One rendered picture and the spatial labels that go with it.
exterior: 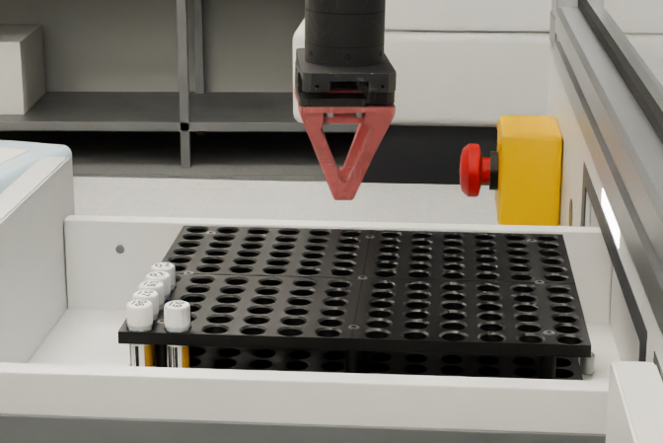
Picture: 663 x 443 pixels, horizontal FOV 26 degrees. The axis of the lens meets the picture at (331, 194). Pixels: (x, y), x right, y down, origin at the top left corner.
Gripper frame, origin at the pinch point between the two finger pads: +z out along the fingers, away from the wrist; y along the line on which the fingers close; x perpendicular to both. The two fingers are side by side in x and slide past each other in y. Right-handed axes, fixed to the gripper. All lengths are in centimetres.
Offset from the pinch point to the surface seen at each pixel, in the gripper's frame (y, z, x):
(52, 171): -17.0, -5.4, 18.8
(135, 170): 345, 88, 38
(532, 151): -2.6, -3.0, -13.5
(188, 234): -21.4, -2.7, 10.6
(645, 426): -55, -6, -6
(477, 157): 0.1, -1.9, -10.0
